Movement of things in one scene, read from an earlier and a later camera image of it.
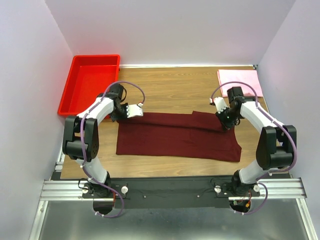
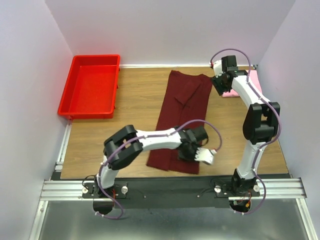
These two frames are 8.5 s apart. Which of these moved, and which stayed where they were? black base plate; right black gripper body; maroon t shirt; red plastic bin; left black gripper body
Moved: maroon t shirt; left black gripper body; right black gripper body
Stayed: red plastic bin; black base plate
